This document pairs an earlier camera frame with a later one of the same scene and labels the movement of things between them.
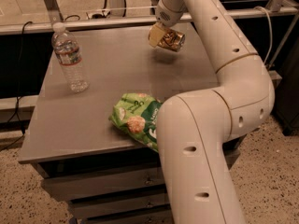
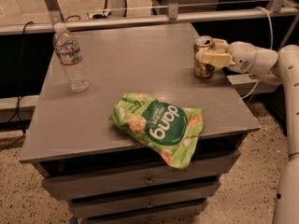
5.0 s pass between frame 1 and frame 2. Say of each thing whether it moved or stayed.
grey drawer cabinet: stayed
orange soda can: moved
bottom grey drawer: stayed
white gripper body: moved
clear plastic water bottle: stayed
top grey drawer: stayed
